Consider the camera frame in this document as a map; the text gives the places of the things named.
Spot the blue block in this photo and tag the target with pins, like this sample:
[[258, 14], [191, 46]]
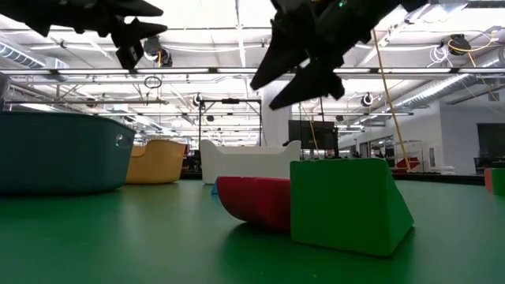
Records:
[[214, 190]]

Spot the silver ventilation duct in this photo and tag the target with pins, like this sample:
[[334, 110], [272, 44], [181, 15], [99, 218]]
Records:
[[434, 92]]

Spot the teal plastic bin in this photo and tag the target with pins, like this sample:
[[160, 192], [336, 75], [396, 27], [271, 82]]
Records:
[[59, 154]]

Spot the black gantry frame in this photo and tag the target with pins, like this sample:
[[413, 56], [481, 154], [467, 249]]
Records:
[[230, 101]]

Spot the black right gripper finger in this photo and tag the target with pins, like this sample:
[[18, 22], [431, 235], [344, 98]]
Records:
[[290, 47], [315, 84]]

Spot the orange plastic bin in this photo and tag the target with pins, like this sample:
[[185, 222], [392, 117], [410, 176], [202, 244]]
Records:
[[158, 163]]

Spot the white plastic bin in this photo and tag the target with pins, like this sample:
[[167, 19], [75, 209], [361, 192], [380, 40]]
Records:
[[244, 163]]

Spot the green wedge block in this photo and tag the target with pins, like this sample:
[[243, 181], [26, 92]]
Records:
[[343, 205]]

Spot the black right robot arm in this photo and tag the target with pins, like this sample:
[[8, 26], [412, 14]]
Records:
[[414, 3]]

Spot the pink half-round block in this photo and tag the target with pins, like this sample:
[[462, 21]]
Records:
[[256, 201]]

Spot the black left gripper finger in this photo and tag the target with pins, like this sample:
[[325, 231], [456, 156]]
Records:
[[132, 39], [138, 8]]

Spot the green cylinder block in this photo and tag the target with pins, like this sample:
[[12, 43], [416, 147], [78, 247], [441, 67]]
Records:
[[499, 181]]

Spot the black monitor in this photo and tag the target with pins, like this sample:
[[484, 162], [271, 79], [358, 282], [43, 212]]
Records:
[[311, 134]]

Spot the white building column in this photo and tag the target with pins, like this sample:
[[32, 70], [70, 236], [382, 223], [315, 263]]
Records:
[[276, 126]]

